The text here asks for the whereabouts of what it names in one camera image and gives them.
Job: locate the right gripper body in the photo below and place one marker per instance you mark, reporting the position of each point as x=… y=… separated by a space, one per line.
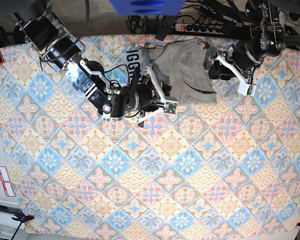
x=144 y=99

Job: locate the patterned tablecloth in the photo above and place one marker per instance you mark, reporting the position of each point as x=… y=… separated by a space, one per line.
x=221 y=172

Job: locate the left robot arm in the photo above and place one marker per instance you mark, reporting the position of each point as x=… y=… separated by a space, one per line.
x=266 y=30

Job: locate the black power strip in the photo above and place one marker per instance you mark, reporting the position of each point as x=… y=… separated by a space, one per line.
x=199 y=28

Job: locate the blue orange clamp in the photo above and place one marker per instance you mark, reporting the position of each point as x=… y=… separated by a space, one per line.
x=21 y=219

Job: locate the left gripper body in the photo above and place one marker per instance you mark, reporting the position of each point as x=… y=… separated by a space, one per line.
x=243 y=56

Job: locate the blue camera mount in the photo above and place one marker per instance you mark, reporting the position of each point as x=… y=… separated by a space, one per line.
x=147 y=7

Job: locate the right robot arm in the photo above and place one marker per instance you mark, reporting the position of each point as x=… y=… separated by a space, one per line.
x=49 y=37

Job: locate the red white stickers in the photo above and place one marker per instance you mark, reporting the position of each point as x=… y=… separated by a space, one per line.
x=5 y=182

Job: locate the grey T-shirt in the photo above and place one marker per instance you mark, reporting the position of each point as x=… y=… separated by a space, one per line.
x=182 y=65

